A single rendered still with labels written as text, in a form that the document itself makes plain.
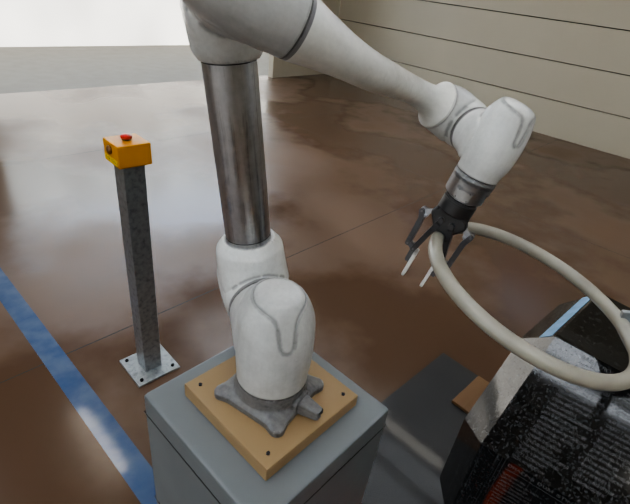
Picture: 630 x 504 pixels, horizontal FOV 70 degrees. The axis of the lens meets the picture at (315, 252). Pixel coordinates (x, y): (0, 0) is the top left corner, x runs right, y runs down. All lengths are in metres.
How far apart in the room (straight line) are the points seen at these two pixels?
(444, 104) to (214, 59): 0.47
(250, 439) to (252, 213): 0.45
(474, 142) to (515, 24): 7.04
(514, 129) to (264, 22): 0.50
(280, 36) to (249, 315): 0.48
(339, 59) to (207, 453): 0.77
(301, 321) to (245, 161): 0.32
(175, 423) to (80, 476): 0.99
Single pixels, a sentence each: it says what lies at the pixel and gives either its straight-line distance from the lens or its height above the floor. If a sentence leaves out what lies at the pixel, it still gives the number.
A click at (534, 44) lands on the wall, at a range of 7.86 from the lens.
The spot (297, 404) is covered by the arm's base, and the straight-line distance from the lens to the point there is 1.00.
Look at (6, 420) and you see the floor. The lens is 2.28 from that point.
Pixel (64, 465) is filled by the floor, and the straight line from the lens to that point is 2.06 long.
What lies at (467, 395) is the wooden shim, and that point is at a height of 0.03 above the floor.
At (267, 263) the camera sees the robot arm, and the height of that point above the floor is 1.09.
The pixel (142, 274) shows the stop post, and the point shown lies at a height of 0.54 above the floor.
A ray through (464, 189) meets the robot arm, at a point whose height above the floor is 1.30.
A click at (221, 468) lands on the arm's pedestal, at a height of 0.80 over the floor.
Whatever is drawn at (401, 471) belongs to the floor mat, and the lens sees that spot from 2.01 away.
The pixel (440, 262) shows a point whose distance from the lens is 0.94.
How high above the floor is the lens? 1.63
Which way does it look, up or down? 31 degrees down
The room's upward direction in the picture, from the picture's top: 8 degrees clockwise
